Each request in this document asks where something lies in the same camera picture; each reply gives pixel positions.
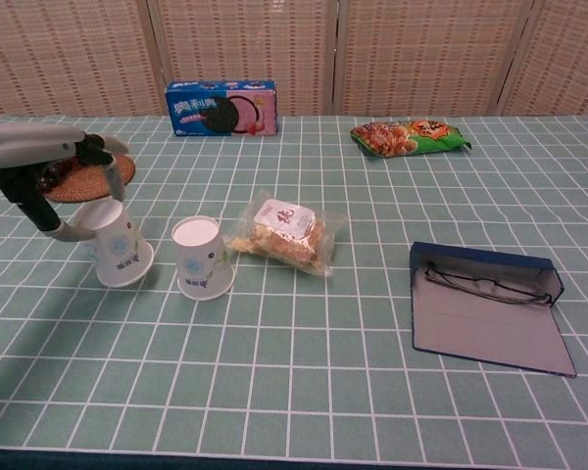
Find blue Oreo cookie box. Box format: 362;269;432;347
165;80;279;139

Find black thin-frame eyeglasses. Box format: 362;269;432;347
424;260;555;307

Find bamboo folding screen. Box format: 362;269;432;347
0;0;588;123

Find white printed paper cup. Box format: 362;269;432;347
171;215;236;302
79;199;156;289

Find open blue glasses case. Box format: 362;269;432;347
409;240;579;379

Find round woven brown coaster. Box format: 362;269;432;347
41;152;137;204

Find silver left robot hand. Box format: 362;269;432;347
0;121;130;243

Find green checkered tablecloth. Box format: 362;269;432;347
0;114;588;465

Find clear plastic snack packet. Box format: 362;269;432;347
220;189;350;279

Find green snack bag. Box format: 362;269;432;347
349;117;474;159

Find dark purple grape bunch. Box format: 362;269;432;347
35;158;82;193

